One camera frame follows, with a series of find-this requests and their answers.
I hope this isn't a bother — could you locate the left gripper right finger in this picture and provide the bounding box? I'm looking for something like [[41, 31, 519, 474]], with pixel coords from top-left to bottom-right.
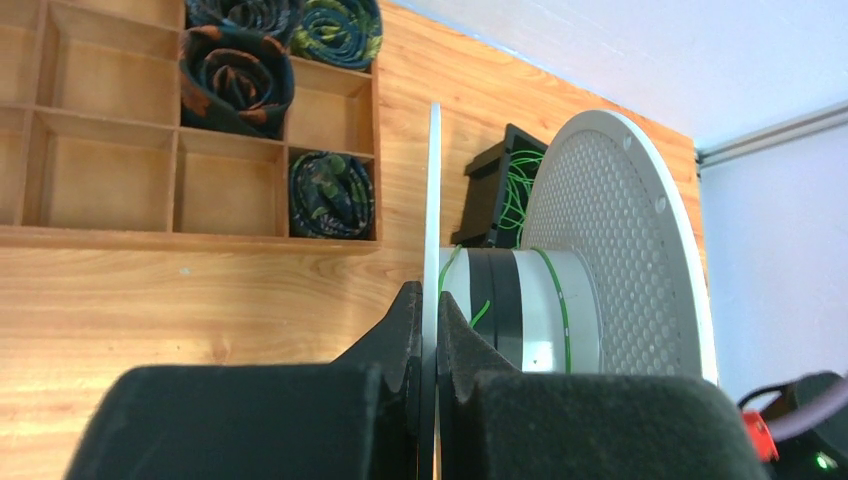
[[438, 294, 766, 479]]

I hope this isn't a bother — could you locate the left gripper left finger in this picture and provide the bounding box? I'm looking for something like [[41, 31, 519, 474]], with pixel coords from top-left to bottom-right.
[[66, 282, 422, 479]]

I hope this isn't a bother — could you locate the green wire coil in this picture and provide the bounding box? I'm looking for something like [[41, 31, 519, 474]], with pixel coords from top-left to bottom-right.
[[437, 245, 574, 374]]

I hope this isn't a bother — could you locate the grey filament spool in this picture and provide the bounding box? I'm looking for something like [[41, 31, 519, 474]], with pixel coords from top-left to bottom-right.
[[420, 108, 718, 479]]

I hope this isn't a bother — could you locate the dark cloth roll in tray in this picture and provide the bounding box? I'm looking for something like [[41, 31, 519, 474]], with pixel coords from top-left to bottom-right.
[[289, 151, 375, 240]]

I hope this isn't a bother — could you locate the black plastic bin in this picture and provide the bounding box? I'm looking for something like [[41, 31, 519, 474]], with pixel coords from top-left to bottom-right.
[[451, 124, 548, 249]]

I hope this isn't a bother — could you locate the black item in tray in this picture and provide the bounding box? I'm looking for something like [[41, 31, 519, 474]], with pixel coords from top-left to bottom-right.
[[178, 25, 294, 140]]

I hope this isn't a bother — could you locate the wooden compartment tray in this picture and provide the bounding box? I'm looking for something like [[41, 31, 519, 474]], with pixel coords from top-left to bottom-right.
[[1, 1, 381, 255]]

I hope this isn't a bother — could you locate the dark patterned cloth roll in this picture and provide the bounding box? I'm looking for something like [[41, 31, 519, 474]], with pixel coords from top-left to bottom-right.
[[290, 0, 383, 72]]

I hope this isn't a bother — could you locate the green wire in black bin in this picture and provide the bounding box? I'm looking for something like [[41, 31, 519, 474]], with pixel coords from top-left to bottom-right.
[[496, 149, 547, 248]]

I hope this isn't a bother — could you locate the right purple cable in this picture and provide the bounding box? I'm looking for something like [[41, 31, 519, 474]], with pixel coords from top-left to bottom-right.
[[736, 370, 848, 465]]

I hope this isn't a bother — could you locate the right aluminium frame rail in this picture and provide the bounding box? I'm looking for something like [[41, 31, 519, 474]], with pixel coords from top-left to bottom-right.
[[695, 100, 847, 176]]

